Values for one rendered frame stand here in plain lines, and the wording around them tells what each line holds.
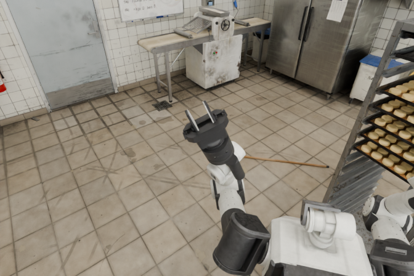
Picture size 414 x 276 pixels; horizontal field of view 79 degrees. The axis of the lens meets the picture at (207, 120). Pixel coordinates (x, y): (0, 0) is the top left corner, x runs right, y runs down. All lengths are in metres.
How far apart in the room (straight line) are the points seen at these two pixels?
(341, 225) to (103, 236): 2.13
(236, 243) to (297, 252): 0.16
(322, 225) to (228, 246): 0.26
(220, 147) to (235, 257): 0.32
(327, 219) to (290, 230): 0.13
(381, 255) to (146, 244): 1.89
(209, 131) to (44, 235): 2.34
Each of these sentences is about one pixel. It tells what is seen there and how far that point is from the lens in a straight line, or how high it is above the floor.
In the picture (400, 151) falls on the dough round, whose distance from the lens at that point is 1.60.
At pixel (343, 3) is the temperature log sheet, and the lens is 4.13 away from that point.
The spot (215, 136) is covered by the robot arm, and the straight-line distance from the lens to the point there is 0.66.
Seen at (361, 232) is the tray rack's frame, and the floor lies 0.15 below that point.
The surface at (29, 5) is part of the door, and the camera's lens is 4.10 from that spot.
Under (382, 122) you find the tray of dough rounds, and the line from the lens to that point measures 1.58.
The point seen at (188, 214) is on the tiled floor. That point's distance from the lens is 2.53.
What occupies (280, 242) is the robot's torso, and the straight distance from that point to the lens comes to 0.79.
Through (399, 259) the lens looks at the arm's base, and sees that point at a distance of 0.87.
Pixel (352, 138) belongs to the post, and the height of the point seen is 1.19.
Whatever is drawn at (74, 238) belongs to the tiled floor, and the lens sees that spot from 2.66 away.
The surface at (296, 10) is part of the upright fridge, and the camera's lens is 4.52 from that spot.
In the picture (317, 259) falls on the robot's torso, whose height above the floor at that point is 1.41.
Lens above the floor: 2.08
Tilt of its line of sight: 35 degrees down
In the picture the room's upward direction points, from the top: straight up
